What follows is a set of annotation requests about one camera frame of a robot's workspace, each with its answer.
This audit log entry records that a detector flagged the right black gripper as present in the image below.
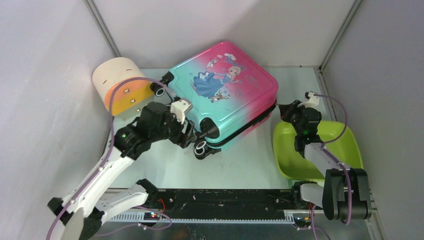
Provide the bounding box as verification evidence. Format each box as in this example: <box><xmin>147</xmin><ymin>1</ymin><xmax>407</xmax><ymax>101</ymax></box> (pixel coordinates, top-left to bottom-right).
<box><xmin>279</xmin><ymin>100</ymin><xmax>308</xmax><ymax>136</ymax></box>

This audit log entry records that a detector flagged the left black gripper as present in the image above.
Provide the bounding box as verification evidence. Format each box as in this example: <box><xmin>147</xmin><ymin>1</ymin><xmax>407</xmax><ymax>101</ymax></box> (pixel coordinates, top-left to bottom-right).
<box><xmin>150</xmin><ymin>106</ymin><xmax>197</xmax><ymax>149</ymax></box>

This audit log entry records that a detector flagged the pink teal cartoon suitcase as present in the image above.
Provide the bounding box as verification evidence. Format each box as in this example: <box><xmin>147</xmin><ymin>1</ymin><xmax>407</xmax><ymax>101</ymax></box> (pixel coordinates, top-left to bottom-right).
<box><xmin>150</xmin><ymin>41</ymin><xmax>279</xmax><ymax>160</ymax></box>

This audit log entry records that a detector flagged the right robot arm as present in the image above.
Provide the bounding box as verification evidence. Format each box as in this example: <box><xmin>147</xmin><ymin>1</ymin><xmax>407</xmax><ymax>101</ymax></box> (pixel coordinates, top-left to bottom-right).
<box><xmin>278</xmin><ymin>100</ymin><xmax>372</xmax><ymax>225</ymax></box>

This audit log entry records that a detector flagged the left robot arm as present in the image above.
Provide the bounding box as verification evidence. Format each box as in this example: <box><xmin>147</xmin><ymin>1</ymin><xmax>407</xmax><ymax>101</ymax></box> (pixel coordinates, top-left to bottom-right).
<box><xmin>46</xmin><ymin>98</ymin><xmax>196</xmax><ymax>240</ymax></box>

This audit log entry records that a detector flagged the lime green plastic tray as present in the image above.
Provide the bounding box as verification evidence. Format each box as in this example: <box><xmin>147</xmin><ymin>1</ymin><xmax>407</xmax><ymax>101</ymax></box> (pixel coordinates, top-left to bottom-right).
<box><xmin>272</xmin><ymin>120</ymin><xmax>364</xmax><ymax>182</ymax></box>

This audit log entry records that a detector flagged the cream orange cylindrical container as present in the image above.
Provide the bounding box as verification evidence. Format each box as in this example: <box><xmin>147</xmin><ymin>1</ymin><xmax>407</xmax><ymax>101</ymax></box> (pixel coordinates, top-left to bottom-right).
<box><xmin>92</xmin><ymin>57</ymin><xmax>154</xmax><ymax>119</ymax></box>

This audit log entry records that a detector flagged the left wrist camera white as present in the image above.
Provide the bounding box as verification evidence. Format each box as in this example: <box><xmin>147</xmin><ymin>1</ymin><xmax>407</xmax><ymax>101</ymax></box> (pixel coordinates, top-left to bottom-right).
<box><xmin>170</xmin><ymin>98</ymin><xmax>193</xmax><ymax>125</ymax></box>

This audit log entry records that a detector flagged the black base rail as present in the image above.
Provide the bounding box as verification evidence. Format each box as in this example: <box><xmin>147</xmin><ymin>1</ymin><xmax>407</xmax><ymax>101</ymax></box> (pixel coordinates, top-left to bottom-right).
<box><xmin>142</xmin><ymin>188</ymin><xmax>310</xmax><ymax>221</ymax></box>

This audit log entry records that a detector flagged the grey cable duct strip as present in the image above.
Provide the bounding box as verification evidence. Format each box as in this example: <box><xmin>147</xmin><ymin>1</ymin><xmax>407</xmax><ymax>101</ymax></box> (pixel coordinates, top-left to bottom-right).
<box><xmin>105</xmin><ymin>211</ymin><xmax>296</xmax><ymax>224</ymax></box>

